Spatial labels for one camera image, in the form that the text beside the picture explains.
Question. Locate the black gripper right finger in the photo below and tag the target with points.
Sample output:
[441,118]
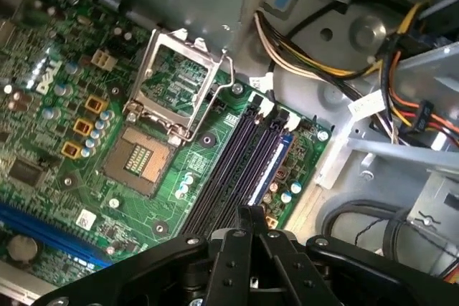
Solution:
[287,266]

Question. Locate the metal socket cover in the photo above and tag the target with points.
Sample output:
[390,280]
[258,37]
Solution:
[145,69]

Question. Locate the metal disk bay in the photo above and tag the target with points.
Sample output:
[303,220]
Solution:
[441,191]

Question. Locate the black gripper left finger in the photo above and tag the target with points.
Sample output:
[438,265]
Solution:
[229,266]

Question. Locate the black square chip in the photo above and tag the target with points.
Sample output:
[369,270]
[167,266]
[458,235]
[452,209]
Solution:
[27,172]

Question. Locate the black open PC case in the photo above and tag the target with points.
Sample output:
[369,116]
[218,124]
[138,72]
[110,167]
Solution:
[376,184]

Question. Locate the square copper choke coil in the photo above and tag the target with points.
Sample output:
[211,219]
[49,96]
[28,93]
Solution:
[71,149]
[95,104]
[83,126]

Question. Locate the green motherboard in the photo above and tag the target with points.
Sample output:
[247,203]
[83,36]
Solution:
[168,205]

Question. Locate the silver coin battery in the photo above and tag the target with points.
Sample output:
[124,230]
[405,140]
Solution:
[22,248]

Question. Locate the blue expansion slot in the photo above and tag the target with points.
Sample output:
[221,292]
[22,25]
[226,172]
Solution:
[54,234]

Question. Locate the white four-pin connector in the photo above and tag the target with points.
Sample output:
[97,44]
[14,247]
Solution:
[103,59]

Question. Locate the RAM slot with black clips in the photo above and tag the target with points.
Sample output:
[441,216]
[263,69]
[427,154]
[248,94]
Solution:
[251,173]
[221,173]

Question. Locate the CPU socket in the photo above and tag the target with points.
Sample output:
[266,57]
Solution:
[138,161]

